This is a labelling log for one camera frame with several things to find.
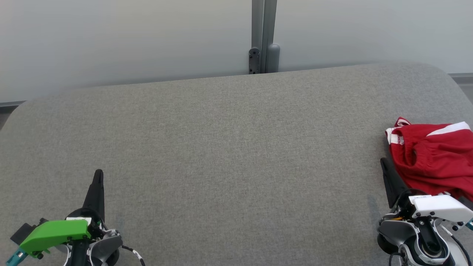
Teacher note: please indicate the red white striped shirt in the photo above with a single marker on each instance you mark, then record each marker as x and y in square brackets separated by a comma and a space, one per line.
[397, 136]

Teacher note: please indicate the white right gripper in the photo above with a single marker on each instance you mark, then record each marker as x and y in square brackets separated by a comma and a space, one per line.
[443, 207]

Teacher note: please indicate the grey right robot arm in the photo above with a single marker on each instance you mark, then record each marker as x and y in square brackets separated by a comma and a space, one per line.
[391, 231]

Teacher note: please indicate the grey fabric sofa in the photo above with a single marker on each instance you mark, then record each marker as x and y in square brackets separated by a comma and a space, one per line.
[221, 166]

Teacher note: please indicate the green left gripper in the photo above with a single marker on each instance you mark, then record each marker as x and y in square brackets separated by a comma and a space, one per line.
[55, 232]

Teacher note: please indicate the red shorts white stripe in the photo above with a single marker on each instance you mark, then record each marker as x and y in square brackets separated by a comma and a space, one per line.
[432, 162]

